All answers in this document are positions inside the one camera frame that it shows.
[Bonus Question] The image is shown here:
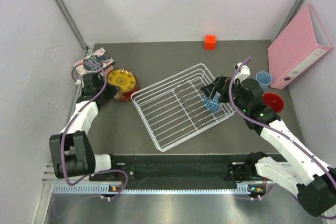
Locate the pink book underneath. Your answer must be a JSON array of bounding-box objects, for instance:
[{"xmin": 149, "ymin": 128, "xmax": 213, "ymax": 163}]
[{"xmin": 104, "ymin": 66, "xmax": 113, "ymax": 74}]

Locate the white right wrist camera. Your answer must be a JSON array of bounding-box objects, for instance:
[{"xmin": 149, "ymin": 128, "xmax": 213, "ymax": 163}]
[{"xmin": 234, "ymin": 65, "xmax": 250, "ymax": 82}]

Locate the pink ring binder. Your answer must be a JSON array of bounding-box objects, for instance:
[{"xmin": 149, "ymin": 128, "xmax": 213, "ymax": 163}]
[{"xmin": 268, "ymin": 4, "xmax": 333, "ymax": 89}]

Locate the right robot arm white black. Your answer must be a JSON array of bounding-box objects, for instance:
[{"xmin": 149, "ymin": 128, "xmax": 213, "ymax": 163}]
[{"xmin": 201, "ymin": 76, "xmax": 335, "ymax": 217}]

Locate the aluminium frame post left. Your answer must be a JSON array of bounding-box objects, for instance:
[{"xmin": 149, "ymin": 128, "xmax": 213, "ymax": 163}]
[{"xmin": 54, "ymin": 0, "xmax": 89, "ymax": 51}]

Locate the red floral plate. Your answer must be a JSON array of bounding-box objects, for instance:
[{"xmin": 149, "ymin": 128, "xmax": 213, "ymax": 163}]
[{"xmin": 113, "ymin": 83, "xmax": 140, "ymax": 102}]

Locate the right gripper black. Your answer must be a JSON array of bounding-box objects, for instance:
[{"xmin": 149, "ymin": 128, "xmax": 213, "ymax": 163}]
[{"xmin": 201, "ymin": 76, "xmax": 249, "ymax": 113}]

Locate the blue white patterned bowl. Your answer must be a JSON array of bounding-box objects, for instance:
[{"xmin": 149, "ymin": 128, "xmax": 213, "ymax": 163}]
[{"xmin": 202, "ymin": 93, "xmax": 221, "ymax": 113}]

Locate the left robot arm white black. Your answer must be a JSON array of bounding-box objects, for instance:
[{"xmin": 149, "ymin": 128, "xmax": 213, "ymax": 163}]
[{"xmin": 49, "ymin": 73, "xmax": 119, "ymax": 180}]

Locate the white wire dish rack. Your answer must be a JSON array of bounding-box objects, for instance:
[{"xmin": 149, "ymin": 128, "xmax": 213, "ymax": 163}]
[{"xmin": 131, "ymin": 63, "xmax": 235, "ymax": 152}]

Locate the orange cube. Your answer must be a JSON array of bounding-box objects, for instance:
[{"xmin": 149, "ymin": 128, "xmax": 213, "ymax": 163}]
[{"xmin": 204, "ymin": 35, "xmax": 216, "ymax": 50}]

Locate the yellow patterned plate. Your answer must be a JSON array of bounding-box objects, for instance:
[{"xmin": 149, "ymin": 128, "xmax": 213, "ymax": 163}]
[{"xmin": 107, "ymin": 68, "xmax": 137, "ymax": 93}]

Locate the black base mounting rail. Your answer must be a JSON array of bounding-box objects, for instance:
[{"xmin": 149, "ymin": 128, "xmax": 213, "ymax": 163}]
[{"xmin": 89, "ymin": 153, "xmax": 279, "ymax": 190}]

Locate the light blue cup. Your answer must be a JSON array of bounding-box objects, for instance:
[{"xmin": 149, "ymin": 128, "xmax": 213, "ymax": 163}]
[{"xmin": 256, "ymin": 71, "xmax": 272, "ymax": 90}]

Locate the Little Women book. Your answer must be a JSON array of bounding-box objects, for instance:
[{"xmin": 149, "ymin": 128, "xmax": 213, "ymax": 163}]
[{"xmin": 74, "ymin": 48, "xmax": 115, "ymax": 76}]

